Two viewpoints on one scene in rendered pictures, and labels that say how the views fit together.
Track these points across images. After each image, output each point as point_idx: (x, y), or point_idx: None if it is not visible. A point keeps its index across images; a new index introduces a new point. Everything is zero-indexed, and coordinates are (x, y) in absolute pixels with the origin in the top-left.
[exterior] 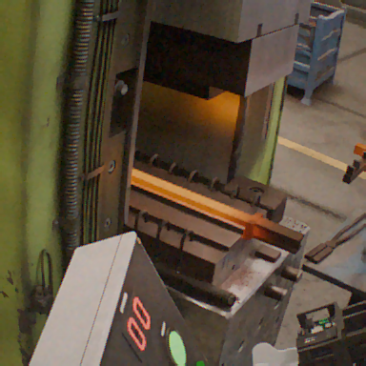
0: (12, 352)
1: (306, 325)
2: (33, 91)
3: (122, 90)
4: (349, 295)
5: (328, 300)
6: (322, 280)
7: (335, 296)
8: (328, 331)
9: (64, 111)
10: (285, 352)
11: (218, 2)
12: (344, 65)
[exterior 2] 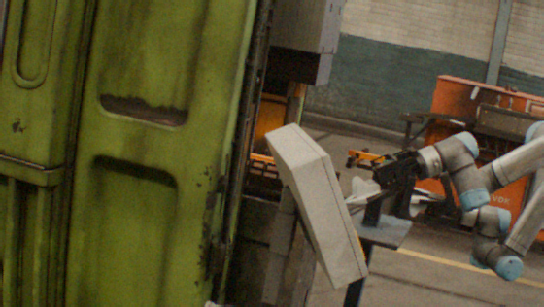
0: (195, 228)
1: (377, 163)
2: (239, 61)
3: (257, 79)
4: (335, 302)
5: (319, 305)
6: (310, 293)
7: (324, 303)
8: (390, 160)
9: (244, 78)
10: (367, 182)
11: (308, 32)
12: None
